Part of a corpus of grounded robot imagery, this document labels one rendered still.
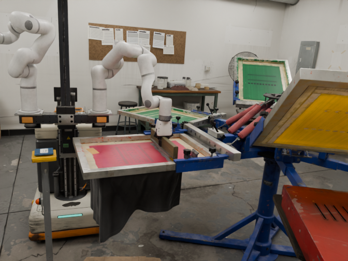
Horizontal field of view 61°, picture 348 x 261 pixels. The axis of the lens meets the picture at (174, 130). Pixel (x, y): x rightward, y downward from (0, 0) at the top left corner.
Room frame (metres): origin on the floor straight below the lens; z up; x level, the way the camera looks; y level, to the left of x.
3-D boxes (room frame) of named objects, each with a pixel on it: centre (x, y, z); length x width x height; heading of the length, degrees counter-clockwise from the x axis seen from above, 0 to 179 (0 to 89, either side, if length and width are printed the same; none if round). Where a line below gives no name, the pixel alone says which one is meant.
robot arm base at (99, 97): (2.02, 0.53, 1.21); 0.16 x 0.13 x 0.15; 18
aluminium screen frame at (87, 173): (1.73, 0.18, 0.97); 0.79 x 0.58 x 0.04; 114
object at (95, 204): (1.61, 0.45, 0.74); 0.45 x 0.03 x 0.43; 24
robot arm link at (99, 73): (2.01, 0.52, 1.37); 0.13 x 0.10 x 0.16; 154
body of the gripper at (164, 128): (1.78, 0.06, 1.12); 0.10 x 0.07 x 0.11; 114
